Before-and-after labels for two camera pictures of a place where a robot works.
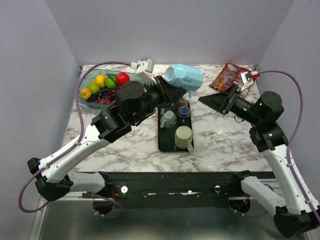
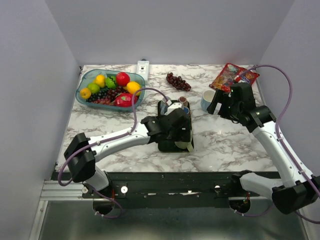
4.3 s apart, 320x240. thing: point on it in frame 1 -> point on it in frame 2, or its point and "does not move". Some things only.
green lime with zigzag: [110, 82] does not move
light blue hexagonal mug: [187, 77] -> [207, 96]
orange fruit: [85, 93] does not move
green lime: [94, 87] does not move
